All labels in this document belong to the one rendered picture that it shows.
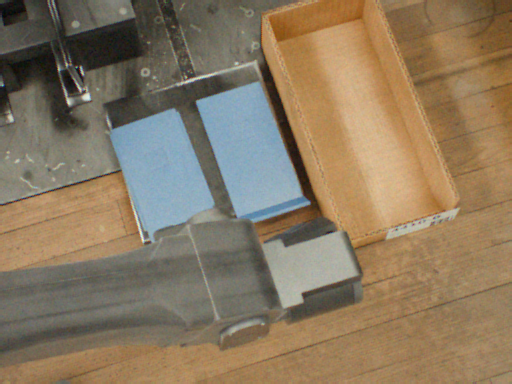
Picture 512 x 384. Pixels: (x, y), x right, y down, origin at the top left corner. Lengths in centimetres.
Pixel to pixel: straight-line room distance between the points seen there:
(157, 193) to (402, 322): 28
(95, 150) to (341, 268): 42
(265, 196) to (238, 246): 35
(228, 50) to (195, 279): 50
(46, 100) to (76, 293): 52
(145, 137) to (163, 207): 8
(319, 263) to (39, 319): 22
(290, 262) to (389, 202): 33
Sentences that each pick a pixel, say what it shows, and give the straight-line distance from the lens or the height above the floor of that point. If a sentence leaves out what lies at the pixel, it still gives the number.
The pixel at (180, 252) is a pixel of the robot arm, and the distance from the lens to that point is 64.
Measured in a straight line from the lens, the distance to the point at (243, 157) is 102.
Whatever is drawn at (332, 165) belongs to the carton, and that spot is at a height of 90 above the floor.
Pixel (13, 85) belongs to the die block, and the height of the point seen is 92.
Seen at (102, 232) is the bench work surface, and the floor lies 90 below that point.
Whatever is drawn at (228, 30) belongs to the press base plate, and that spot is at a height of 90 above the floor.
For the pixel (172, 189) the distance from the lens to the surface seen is 101.
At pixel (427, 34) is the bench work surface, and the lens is 112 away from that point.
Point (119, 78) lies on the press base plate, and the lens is 109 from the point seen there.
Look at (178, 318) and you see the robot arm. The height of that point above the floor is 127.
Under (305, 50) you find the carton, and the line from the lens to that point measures 109.
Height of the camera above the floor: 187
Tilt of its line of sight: 70 degrees down
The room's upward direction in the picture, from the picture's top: straight up
